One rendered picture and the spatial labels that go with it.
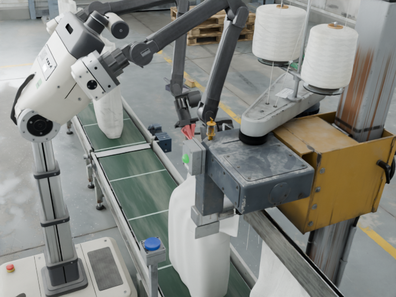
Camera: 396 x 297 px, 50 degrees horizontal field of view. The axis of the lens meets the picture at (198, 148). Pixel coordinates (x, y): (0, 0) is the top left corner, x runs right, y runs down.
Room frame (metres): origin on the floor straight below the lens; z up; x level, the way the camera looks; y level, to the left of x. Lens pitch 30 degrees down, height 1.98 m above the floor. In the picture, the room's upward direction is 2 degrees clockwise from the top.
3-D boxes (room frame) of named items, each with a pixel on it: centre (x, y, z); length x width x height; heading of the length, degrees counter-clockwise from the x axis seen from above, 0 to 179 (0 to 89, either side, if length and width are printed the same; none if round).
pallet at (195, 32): (7.24, -0.18, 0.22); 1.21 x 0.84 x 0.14; 116
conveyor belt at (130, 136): (3.71, 1.03, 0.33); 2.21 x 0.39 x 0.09; 26
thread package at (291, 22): (1.44, -0.25, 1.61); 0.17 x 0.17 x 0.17
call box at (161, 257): (1.22, 0.16, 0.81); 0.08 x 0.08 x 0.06; 26
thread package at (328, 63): (1.20, -0.37, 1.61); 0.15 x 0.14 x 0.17; 26
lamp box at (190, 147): (1.14, 0.01, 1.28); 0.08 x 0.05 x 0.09; 26
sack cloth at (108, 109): (3.05, 0.72, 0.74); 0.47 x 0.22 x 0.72; 24
